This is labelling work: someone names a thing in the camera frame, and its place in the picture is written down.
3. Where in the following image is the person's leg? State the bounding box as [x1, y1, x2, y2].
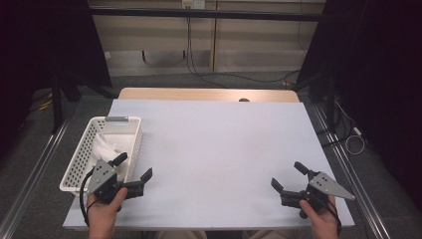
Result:
[155, 230, 208, 239]
[242, 229, 297, 239]

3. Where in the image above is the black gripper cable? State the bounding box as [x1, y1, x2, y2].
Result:
[326, 195, 342, 237]
[79, 167, 98, 228]

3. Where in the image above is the person's right leg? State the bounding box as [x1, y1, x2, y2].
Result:
[242, 229, 297, 239]

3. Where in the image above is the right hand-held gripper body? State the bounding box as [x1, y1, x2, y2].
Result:
[280, 170, 356, 220]

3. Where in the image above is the black curtain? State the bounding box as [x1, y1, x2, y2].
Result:
[296, 0, 422, 213]
[0, 0, 113, 157]

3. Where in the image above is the person's right hand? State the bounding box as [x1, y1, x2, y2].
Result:
[299, 195, 340, 239]

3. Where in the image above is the white wall socket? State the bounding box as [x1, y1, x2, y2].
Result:
[181, 0, 206, 10]

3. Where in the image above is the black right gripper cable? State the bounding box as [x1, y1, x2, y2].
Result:
[326, 195, 342, 237]

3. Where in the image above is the aluminium floor rail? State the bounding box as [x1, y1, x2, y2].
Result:
[312, 103, 392, 239]
[0, 119, 73, 239]

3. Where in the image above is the black horizontal metal bar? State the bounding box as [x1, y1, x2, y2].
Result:
[89, 7, 324, 23]

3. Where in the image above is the person's left hand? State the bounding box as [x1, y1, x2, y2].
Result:
[87, 187, 128, 239]

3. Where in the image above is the person's left leg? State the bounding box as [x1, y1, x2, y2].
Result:
[155, 230, 208, 239]

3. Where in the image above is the white coiled floor cable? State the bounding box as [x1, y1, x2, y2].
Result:
[333, 99, 366, 156]

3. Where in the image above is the black hanging floor cable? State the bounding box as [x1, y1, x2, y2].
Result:
[185, 16, 302, 89]

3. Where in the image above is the white perforated plastic basket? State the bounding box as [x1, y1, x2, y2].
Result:
[59, 116, 143, 197]

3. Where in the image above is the light blue table mat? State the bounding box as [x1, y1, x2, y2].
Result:
[62, 99, 355, 231]

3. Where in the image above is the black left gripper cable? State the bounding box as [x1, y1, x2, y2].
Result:
[79, 167, 98, 228]

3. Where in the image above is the white child's shirt chick print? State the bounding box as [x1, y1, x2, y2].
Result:
[89, 131, 133, 182]

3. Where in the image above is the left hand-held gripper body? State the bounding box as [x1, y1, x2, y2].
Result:
[87, 158, 145, 205]

